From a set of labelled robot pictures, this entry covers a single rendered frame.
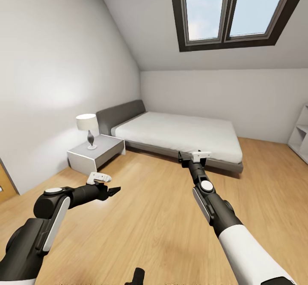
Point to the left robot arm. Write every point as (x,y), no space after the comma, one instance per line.
(29,244)

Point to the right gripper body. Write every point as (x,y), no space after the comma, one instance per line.
(187,162)

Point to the bookcase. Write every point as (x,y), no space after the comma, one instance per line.
(298,139)

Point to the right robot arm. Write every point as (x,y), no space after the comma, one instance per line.
(250,263)

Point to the bed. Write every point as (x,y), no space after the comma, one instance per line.
(168,134)

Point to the nightstand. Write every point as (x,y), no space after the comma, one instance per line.
(86,161)

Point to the digital camera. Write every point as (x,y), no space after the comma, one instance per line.
(138,277)

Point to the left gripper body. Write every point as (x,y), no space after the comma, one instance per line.
(93,192)

